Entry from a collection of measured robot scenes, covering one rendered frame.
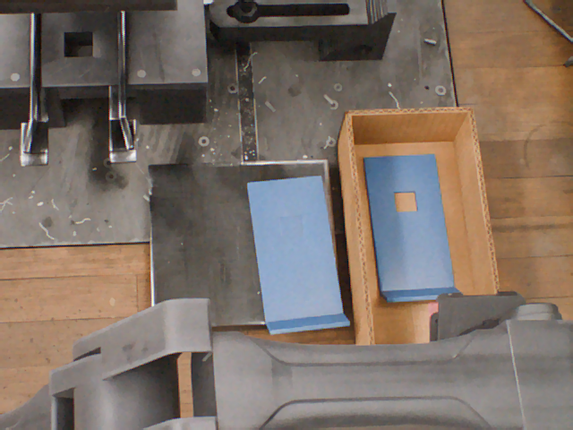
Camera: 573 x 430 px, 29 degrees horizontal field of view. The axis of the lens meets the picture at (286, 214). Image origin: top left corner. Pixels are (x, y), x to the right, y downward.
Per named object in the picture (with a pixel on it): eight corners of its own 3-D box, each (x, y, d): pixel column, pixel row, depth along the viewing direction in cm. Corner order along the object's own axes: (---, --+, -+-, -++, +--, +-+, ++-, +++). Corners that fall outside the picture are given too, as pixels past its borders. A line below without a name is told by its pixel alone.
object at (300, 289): (268, 342, 98) (270, 333, 95) (247, 184, 103) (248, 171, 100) (346, 333, 98) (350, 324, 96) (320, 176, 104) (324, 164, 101)
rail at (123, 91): (121, 129, 99) (119, 116, 97) (118, 2, 104) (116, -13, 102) (127, 129, 99) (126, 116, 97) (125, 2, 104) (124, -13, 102)
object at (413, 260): (381, 311, 101) (387, 301, 98) (363, 159, 107) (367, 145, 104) (457, 306, 102) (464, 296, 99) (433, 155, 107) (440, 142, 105)
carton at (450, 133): (359, 398, 99) (372, 378, 92) (335, 146, 108) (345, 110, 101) (498, 391, 101) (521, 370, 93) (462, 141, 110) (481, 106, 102)
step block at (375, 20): (319, 61, 111) (329, 13, 102) (316, 36, 112) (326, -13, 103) (381, 60, 111) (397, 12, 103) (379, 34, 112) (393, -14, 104)
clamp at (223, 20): (209, 66, 110) (210, 12, 100) (208, 37, 111) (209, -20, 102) (357, 63, 111) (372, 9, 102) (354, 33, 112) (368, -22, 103)
